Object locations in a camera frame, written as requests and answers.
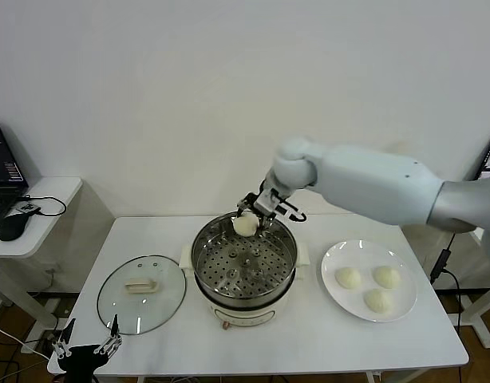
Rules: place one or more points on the white steamed baozi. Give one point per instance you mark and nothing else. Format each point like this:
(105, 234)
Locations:
(378, 301)
(348, 278)
(386, 276)
(245, 225)

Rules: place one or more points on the round glass pot lid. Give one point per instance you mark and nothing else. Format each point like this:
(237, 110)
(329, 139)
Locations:
(141, 295)

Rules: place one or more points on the small black usb adapter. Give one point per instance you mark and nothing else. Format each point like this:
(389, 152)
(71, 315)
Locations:
(26, 207)

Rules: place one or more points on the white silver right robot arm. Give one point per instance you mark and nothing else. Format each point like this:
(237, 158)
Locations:
(388, 187)

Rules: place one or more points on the white side table with label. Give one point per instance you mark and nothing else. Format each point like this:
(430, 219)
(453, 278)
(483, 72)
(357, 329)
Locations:
(484, 279)

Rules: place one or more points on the steel steamer pot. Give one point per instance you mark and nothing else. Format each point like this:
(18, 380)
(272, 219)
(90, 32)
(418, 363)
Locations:
(245, 315)

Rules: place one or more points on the stainless steel steamer basket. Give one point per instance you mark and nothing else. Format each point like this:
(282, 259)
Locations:
(245, 263)

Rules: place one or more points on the white side table with mouse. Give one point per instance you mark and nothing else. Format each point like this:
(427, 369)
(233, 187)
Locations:
(41, 223)

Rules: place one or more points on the black computer mouse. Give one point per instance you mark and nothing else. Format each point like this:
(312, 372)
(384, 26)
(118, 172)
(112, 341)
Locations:
(11, 227)

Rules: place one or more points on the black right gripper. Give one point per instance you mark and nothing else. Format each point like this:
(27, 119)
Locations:
(267, 203)

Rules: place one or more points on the white round plate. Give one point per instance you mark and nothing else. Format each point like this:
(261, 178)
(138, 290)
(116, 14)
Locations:
(368, 255)

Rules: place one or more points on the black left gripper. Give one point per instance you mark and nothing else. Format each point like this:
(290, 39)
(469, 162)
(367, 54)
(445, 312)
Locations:
(85, 357)

